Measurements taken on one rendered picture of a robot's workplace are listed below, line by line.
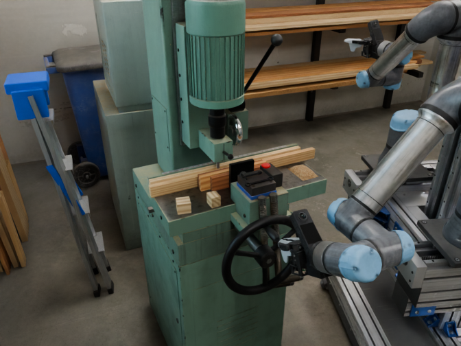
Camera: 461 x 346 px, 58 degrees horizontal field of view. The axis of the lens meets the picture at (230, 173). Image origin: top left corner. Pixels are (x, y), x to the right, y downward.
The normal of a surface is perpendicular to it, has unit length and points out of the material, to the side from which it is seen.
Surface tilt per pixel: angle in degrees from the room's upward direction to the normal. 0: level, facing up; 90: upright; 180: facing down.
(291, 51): 90
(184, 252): 90
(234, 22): 90
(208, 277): 90
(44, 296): 0
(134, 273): 0
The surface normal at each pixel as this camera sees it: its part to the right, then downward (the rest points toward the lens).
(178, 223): 0.44, 0.44
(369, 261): 0.37, -0.07
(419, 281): 0.11, 0.48
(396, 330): 0.00, -0.87
